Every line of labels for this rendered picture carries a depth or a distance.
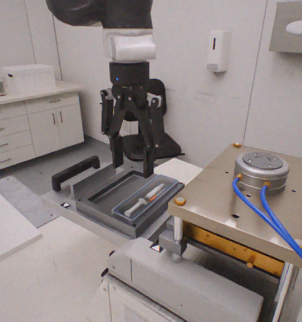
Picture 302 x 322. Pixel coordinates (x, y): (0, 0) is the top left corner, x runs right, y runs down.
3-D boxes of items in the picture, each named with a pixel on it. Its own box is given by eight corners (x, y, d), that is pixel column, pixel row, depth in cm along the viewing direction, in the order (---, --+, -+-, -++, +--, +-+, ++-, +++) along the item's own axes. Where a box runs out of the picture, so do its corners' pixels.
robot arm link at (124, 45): (123, 27, 53) (124, 57, 56) (75, 28, 44) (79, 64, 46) (180, 27, 47) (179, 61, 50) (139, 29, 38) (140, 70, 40)
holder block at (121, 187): (184, 192, 67) (185, 182, 66) (135, 239, 52) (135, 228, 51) (131, 173, 75) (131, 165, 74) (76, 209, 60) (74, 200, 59)
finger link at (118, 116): (123, 96, 52) (117, 92, 52) (108, 141, 58) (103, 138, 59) (134, 92, 55) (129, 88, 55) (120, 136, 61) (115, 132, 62)
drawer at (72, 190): (192, 205, 68) (194, 178, 65) (140, 261, 52) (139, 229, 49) (104, 173, 83) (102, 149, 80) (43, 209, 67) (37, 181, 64)
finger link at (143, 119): (137, 92, 54) (143, 90, 54) (156, 144, 57) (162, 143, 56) (125, 97, 51) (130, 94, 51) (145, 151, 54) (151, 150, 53)
